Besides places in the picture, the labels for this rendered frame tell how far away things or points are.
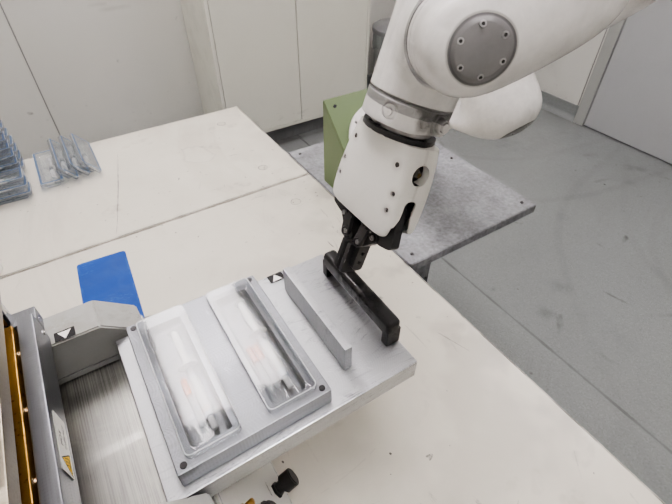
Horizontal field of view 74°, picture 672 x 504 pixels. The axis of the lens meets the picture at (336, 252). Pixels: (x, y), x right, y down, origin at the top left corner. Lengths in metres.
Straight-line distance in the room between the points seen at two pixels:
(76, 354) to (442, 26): 0.52
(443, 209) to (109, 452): 0.87
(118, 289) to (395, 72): 0.75
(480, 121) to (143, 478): 0.70
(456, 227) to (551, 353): 0.93
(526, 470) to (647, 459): 1.07
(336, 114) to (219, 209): 0.37
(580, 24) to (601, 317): 1.81
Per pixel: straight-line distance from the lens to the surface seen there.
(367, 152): 0.46
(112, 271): 1.06
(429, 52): 0.34
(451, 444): 0.75
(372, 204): 0.45
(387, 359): 0.55
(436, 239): 1.05
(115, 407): 0.61
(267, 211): 1.12
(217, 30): 2.58
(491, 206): 1.18
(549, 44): 0.37
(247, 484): 0.61
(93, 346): 0.62
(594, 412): 1.83
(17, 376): 0.52
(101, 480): 0.58
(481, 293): 2.01
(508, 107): 0.80
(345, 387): 0.52
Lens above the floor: 1.42
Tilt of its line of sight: 43 degrees down
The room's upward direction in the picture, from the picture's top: straight up
